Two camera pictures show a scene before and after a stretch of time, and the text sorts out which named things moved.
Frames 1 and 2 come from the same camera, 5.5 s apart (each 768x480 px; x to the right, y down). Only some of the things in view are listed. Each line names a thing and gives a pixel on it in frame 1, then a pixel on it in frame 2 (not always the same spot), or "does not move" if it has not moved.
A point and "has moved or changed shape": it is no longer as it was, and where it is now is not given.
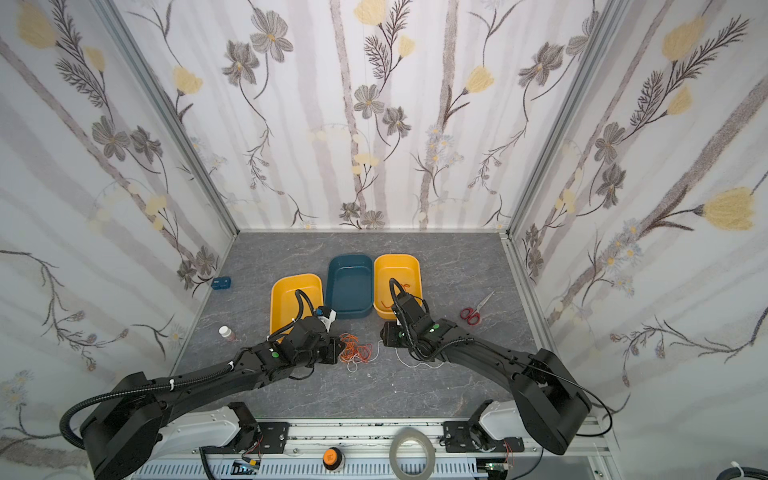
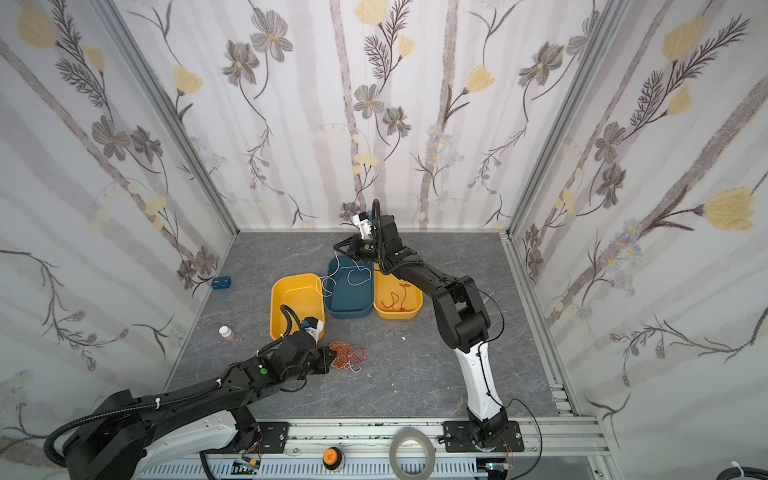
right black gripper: x=389 y=333 → x=352 y=246
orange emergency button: x=331 y=460 does not move
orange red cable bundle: x=352 y=349 has moved or changed shape
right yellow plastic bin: x=406 y=270 does not move
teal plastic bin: x=349 y=285 does not move
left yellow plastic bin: x=285 y=305 does not move
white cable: x=397 y=354 → x=347 y=276
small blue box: x=221 y=283 does not move
